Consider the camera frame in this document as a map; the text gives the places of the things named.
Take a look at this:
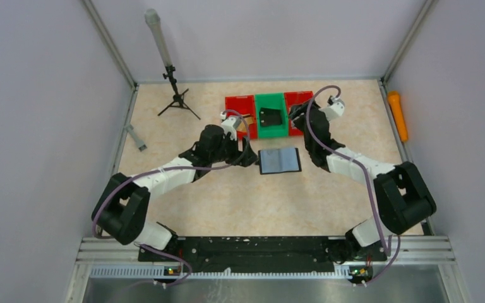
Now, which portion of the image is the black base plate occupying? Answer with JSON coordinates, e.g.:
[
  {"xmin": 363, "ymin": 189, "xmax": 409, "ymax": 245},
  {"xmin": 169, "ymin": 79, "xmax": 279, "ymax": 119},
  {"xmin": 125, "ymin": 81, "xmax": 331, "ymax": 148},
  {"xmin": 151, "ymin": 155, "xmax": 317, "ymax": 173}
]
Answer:
[{"xmin": 138, "ymin": 236, "xmax": 388, "ymax": 275}]

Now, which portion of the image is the aluminium frame rail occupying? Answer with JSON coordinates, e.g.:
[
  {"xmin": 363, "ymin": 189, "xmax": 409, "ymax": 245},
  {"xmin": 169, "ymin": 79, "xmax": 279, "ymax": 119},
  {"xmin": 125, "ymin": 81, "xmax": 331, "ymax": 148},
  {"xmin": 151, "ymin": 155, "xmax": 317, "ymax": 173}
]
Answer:
[{"xmin": 66, "ymin": 235, "xmax": 470, "ymax": 302}]

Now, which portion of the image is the small grey bracket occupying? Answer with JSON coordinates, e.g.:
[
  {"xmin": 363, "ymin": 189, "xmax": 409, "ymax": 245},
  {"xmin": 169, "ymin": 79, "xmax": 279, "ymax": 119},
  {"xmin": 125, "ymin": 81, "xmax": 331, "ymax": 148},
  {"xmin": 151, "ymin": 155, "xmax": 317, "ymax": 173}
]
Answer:
[{"xmin": 124, "ymin": 124, "xmax": 147, "ymax": 152}]

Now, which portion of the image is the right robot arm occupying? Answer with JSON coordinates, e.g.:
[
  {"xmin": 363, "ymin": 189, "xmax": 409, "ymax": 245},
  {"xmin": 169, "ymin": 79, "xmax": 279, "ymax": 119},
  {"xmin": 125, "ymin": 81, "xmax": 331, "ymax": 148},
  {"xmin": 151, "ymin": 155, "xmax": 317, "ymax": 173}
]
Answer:
[{"xmin": 289, "ymin": 101, "xmax": 436, "ymax": 259}]

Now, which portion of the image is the right red plastic bin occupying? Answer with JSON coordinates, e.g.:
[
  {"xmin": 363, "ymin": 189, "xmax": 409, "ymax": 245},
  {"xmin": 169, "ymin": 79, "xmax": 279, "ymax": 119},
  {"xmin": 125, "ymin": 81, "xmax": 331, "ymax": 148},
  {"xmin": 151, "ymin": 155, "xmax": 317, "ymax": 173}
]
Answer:
[{"xmin": 284, "ymin": 91, "xmax": 314, "ymax": 137}]

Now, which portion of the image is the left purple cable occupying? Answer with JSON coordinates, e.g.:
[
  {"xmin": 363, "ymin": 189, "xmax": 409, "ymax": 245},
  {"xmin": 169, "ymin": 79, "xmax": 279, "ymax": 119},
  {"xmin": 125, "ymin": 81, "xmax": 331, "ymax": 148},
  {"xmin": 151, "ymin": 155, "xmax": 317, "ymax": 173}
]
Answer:
[{"xmin": 92, "ymin": 109, "xmax": 252, "ymax": 288}]

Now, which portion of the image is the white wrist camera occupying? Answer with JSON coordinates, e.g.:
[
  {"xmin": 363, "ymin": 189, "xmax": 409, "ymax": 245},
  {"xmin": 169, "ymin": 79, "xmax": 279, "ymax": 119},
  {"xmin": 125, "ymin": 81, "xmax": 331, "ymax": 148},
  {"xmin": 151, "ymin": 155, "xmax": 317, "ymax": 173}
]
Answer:
[
  {"xmin": 220, "ymin": 112, "xmax": 244, "ymax": 141},
  {"xmin": 321, "ymin": 96, "xmax": 345, "ymax": 121}
]

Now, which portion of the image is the black tripod with grey pole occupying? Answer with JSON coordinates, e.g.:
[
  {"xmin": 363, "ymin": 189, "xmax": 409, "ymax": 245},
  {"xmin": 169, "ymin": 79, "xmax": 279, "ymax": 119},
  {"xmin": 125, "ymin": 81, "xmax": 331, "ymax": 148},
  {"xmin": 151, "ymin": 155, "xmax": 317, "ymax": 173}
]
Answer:
[{"xmin": 144, "ymin": 8, "xmax": 201, "ymax": 120}]

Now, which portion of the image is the black leather card holder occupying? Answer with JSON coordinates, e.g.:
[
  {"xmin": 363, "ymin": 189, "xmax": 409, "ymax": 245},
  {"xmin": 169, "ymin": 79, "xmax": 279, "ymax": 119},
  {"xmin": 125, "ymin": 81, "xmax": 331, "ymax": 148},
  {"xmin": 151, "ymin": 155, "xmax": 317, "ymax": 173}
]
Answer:
[{"xmin": 258, "ymin": 147, "xmax": 302, "ymax": 175}]

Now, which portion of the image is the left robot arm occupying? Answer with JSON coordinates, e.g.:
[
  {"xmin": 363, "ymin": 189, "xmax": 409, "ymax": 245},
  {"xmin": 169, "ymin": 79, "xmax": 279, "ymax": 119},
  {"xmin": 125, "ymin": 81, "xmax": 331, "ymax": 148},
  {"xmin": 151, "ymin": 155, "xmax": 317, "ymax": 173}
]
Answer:
[{"xmin": 92, "ymin": 124, "xmax": 258, "ymax": 251}]

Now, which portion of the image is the orange flashlight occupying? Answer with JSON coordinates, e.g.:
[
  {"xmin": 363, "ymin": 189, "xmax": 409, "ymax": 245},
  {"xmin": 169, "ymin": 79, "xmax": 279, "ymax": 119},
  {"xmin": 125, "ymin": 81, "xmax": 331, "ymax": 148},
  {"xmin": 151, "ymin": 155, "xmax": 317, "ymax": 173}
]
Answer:
[{"xmin": 387, "ymin": 91, "xmax": 409, "ymax": 143}]

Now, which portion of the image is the red plastic bin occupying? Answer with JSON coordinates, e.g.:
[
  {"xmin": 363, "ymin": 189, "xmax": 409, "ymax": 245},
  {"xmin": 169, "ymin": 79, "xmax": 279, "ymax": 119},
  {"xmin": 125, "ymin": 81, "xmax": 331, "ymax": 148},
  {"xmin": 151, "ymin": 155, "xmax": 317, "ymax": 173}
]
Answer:
[
  {"xmin": 284, "ymin": 91, "xmax": 314, "ymax": 137},
  {"xmin": 225, "ymin": 95, "xmax": 258, "ymax": 140}
]

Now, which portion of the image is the gold card in red bin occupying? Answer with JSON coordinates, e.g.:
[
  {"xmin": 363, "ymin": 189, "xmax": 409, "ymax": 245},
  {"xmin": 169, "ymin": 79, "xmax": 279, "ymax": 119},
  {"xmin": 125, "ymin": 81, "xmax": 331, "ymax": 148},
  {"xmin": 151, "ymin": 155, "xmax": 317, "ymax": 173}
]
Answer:
[{"xmin": 244, "ymin": 116, "xmax": 255, "ymax": 125}]

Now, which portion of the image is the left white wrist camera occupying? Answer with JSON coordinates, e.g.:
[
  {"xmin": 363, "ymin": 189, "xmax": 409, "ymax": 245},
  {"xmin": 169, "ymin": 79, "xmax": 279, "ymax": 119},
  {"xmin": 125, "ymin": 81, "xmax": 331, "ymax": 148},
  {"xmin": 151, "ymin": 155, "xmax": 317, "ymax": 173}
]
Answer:
[{"xmin": 220, "ymin": 112, "xmax": 244, "ymax": 141}]

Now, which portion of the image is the green plastic bin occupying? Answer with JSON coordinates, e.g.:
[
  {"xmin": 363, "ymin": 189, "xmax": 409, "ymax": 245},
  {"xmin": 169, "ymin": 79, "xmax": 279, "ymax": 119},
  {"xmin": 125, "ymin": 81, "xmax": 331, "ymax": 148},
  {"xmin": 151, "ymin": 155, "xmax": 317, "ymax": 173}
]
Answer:
[{"xmin": 254, "ymin": 93, "xmax": 289, "ymax": 139}]

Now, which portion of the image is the left red plastic bin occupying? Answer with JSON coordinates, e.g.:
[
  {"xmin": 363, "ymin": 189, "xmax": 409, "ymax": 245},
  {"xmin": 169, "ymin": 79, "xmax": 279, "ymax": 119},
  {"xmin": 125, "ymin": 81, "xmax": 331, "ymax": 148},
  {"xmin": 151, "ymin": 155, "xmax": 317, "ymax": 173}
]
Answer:
[{"xmin": 225, "ymin": 95, "xmax": 258, "ymax": 140}]

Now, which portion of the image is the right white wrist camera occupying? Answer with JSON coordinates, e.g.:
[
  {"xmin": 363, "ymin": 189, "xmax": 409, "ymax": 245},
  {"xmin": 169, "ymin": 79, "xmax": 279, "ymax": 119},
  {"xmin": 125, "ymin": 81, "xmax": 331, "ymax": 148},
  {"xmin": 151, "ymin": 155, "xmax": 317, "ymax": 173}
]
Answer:
[{"xmin": 321, "ymin": 96, "xmax": 345, "ymax": 121}]

